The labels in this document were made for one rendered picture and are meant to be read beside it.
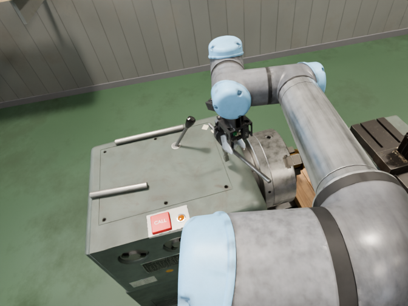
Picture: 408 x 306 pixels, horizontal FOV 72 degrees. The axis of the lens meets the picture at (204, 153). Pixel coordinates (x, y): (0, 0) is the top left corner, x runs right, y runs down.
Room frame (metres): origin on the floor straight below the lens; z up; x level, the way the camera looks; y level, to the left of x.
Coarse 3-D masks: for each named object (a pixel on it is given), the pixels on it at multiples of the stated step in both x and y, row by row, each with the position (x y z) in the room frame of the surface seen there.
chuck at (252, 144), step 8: (248, 144) 0.73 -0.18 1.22; (256, 144) 0.71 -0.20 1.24; (256, 152) 0.67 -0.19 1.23; (256, 160) 0.65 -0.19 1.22; (264, 160) 0.64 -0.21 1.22; (264, 168) 0.61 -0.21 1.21; (264, 184) 0.57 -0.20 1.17; (272, 184) 0.57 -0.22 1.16; (264, 192) 0.56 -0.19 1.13; (272, 192) 0.55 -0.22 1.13; (272, 200) 0.55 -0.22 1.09
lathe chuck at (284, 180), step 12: (264, 132) 0.78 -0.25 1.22; (276, 132) 0.75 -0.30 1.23; (264, 144) 0.70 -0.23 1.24; (276, 144) 0.69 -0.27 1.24; (276, 156) 0.64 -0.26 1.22; (276, 168) 0.61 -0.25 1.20; (276, 180) 0.57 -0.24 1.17; (288, 180) 0.57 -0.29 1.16; (276, 192) 0.55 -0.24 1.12; (288, 192) 0.55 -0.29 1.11; (276, 204) 0.55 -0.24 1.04
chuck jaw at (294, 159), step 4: (284, 156) 0.64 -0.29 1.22; (288, 156) 0.64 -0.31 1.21; (292, 156) 0.65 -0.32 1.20; (296, 156) 0.65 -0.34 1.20; (300, 156) 0.67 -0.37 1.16; (284, 160) 0.63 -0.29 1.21; (288, 160) 0.63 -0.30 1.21; (292, 160) 0.63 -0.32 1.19; (296, 160) 0.63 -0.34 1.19; (300, 160) 0.63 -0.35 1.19; (288, 164) 0.62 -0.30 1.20; (292, 164) 0.61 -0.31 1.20; (296, 164) 0.62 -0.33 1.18; (288, 168) 0.60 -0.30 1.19
